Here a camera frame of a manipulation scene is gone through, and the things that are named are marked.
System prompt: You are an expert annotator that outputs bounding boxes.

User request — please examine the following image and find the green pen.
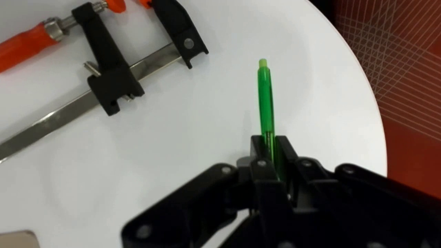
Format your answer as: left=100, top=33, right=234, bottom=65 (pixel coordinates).
left=255, top=56, right=282, bottom=182

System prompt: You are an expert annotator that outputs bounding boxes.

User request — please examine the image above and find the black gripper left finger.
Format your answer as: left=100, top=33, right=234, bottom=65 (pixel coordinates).
left=121, top=133, right=295, bottom=248

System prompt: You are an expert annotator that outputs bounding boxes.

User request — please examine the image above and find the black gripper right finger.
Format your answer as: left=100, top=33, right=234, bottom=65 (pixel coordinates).
left=274, top=135, right=441, bottom=248

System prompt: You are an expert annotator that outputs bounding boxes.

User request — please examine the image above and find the bar clamp with orange handle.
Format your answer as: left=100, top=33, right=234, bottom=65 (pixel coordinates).
left=0, top=0, right=211, bottom=162

